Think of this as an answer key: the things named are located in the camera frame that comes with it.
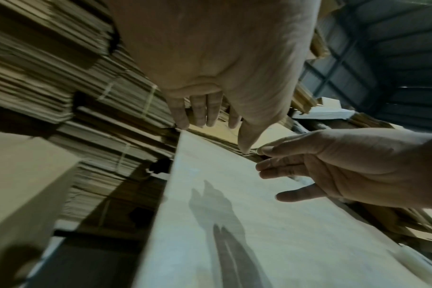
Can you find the person's right hand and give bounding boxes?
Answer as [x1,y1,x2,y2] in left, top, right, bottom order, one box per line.
[255,128,432,210]

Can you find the person's left hand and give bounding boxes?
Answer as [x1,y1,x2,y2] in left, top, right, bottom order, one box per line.
[105,0,322,154]

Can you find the brown cardboard box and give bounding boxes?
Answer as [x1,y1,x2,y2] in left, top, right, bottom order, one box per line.
[0,132,82,282]
[184,115,302,164]

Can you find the stacks of flat cardboard bundles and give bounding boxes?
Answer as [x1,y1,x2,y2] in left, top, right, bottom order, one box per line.
[0,0,183,223]

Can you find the pale flat board bundle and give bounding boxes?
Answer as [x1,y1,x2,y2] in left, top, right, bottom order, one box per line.
[291,96,377,121]

